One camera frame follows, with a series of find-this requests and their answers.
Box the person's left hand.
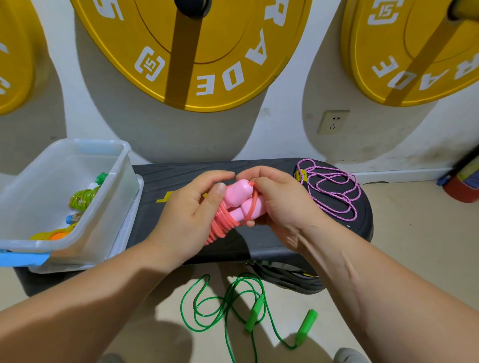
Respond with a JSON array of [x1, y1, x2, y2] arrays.
[[146, 170, 237, 269]]

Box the person's right hand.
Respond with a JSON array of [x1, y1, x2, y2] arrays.
[[236, 166, 332, 253]]

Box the pink handled jump rope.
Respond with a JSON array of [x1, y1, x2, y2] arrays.
[[202, 178, 268, 246]]

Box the purple rope with foam handles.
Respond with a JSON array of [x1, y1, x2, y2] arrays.
[[294, 158, 364, 222]]

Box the dark green jump rope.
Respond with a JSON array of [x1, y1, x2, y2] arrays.
[[180, 273, 319, 363]]

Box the ropes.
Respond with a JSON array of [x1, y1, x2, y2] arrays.
[[69, 187, 100, 212]]

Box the orange handled yellow jump rope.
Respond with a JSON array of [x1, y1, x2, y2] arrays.
[[30, 226, 76, 242]]

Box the clear plastic storage bin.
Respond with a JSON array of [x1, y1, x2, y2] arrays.
[[0, 138, 132, 257]]

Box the person's left forearm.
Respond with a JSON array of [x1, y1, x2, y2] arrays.
[[0, 235, 181, 363]]

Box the person's right forearm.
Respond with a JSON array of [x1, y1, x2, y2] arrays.
[[299, 218, 479, 363]]

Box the black aerobic step platform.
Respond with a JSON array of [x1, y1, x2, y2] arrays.
[[15, 158, 374, 296]]

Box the translucent plastic lid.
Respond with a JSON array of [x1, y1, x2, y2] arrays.
[[30, 176, 145, 275]]

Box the large yellow weight plate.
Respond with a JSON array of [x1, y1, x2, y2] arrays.
[[69, 0, 313, 113]]

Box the blue plastic piece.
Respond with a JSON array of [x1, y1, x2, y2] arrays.
[[0, 250, 49, 269]]

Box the red fire extinguisher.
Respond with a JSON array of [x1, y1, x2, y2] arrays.
[[438, 146, 479, 203]]

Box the black plate peg cap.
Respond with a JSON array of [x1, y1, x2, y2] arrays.
[[174, 0, 213, 19]]

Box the white wall socket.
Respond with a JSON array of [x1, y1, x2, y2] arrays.
[[317, 110, 351, 136]]

